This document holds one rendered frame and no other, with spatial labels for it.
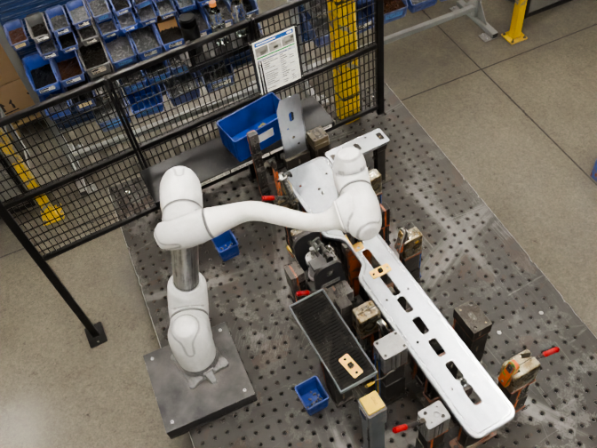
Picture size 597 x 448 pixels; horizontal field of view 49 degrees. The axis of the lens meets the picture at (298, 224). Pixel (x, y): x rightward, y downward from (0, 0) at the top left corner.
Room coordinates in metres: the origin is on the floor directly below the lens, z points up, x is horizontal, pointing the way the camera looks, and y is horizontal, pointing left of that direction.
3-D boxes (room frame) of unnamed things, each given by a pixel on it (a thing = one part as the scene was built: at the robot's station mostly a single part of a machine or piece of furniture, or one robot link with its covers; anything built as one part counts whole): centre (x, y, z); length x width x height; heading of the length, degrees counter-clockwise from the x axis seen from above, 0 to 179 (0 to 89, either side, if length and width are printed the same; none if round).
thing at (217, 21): (2.37, 0.19, 1.53); 0.06 x 0.06 x 0.20
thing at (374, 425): (0.79, -0.13, 0.92); 0.08 x 0.08 x 0.44; 20
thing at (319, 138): (2.10, -0.15, 0.88); 0.08 x 0.08 x 0.36; 20
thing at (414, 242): (1.47, -0.42, 0.87); 0.12 x 0.09 x 0.35; 110
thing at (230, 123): (2.18, 0.11, 1.10); 0.30 x 0.17 x 0.13; 117
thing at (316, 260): (1.39, -0.05, 0.94); 0.18 x 0.13 x 0.49; 20
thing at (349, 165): (1.32, -0.19, 1.64); 0.13 x 0.11 x 0.16; 3
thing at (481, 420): (1.34, -0.29, 1.00); 1.38 x 0.22 x 0.02; 20
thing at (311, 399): (1.01, 0.06, 0.74); 0.11 x 0.10 x 0.09; 20
